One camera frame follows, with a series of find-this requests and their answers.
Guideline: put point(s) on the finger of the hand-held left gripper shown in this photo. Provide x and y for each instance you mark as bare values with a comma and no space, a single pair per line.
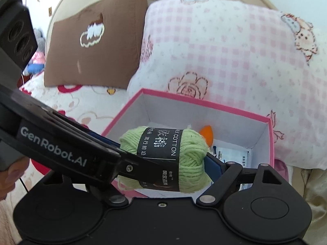
104,140
130,168

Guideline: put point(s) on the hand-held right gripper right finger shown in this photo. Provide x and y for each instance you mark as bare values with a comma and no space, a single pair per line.
213,166

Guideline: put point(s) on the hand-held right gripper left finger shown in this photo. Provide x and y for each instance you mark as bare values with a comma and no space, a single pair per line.
112,197

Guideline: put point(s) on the blue wet wipe packet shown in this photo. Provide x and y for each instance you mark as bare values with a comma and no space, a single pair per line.
232,154

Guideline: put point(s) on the green yarn ball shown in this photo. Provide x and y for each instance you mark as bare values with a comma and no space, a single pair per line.
191,158

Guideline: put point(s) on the orange makeup sponge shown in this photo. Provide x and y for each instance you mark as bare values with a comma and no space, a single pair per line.
207,132

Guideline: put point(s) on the pink cardboard box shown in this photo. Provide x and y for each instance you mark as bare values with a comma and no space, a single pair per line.
199,112

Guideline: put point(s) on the person's left hand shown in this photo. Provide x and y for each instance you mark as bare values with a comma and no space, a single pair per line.
10,178

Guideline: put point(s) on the bear printed blanket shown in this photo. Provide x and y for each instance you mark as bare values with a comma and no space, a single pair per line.
84,102

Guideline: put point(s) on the brown pillow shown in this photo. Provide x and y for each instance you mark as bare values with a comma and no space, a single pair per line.
109,56

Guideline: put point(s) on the grey plush toy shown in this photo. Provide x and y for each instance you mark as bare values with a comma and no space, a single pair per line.
37,58

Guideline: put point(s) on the beige fluffy cloth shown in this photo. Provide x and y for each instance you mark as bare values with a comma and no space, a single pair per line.
6,222

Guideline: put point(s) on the gold shiny cloth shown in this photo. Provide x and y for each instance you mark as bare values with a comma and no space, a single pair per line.
316,196

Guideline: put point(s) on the pink checked pillow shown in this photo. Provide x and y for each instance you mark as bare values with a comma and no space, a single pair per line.
230,56

